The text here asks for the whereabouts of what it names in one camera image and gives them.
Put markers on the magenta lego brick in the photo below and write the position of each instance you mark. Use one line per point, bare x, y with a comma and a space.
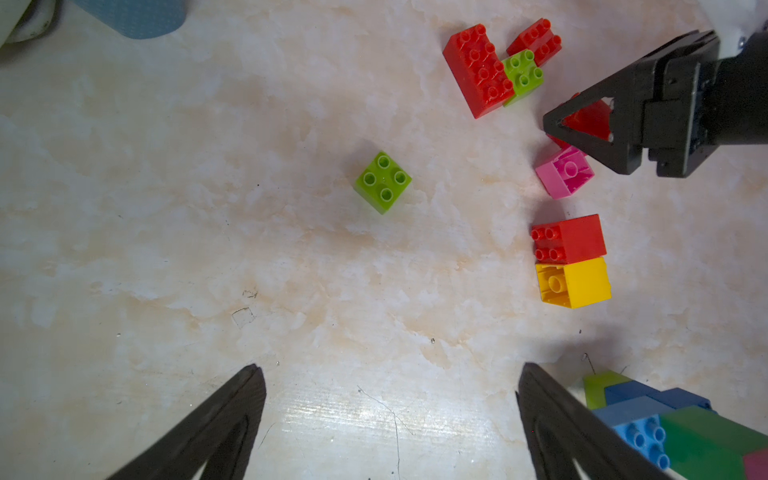
565, 173

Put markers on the red square lego brick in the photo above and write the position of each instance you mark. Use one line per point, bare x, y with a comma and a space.
593, 120

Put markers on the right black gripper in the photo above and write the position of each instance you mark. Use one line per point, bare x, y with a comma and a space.
654, 107

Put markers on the red long lego brick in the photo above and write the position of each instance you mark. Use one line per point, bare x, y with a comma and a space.
479, 73

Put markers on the yellow lego brick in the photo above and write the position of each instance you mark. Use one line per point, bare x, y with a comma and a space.
574, 285

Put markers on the mint green toaster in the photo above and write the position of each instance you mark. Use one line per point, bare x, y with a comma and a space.
23, 20

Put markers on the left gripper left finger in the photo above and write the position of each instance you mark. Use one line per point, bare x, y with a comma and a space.
215, 439

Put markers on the lime green loose lego brick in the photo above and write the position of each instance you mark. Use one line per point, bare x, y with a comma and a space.
382, 182

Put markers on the blue long lego brick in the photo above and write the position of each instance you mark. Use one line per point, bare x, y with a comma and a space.
633, 410

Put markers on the pink lego brick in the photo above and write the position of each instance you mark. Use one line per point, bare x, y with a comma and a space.
756, 465

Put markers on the red small lego brick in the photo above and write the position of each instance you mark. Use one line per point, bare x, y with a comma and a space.
538, 38

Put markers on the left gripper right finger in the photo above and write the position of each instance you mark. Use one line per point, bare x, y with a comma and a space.
564, 437

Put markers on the lime green small lego brick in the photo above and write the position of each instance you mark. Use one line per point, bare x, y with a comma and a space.
522, 70

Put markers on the blue floral mug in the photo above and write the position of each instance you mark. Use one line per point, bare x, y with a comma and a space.
138, 19

